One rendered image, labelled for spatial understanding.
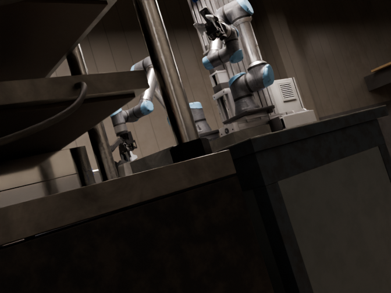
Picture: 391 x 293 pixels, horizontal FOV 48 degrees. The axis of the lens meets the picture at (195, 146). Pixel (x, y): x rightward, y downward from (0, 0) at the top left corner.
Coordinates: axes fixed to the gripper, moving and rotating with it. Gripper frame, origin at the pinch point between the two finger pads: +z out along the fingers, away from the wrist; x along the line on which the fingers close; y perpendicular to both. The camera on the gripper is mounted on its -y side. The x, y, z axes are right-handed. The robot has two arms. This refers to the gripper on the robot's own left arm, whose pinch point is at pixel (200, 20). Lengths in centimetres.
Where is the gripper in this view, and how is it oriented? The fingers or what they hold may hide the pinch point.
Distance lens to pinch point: 215.3
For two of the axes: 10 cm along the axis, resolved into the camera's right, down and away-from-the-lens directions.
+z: -4.8, 0.7, -8.7
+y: 4.0, 9.0, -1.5
